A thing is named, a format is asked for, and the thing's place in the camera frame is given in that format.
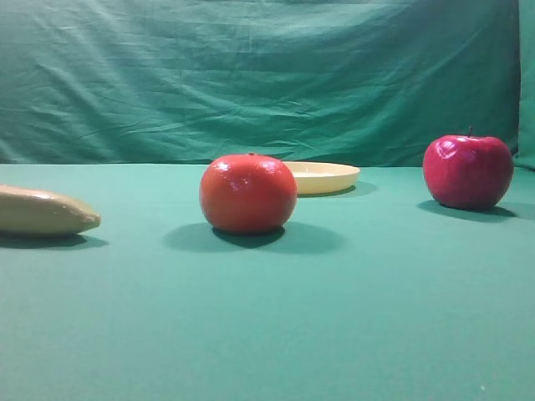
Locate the red apple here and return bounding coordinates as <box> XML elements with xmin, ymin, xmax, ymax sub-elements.
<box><xmin>422</xmin><ymin>129</ymin><xmax>514</xmax><ymax>211</ymax></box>

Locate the yellow plate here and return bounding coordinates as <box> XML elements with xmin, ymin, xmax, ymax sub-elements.
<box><xmin>283</xmin><ymin>161</ymin><xmax>360</xmax><ymax>195</ymax></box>

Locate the orange tangerine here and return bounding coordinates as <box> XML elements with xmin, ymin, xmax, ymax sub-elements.
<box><xmin>199</xmin><ymin>153</ymin><xmax>298</xmax><ymax>235</ymax></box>

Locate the green table cloth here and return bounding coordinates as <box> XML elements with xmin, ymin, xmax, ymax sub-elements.
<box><xmin>1</xmin><ymin>165</ymin><xmax>534</xmax><ymax>400</ymax></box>

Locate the green backdrop cloth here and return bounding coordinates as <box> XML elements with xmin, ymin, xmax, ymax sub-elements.
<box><xmin>1</xmin><ymin>1</ymin><xmax>534</xmax><ymax>167</ymax></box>

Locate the yellow banana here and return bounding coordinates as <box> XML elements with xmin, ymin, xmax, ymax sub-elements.
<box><xmin>1</xmin><ymin>185</ymin><xmax>101</xmax><ymax>236</ymax></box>

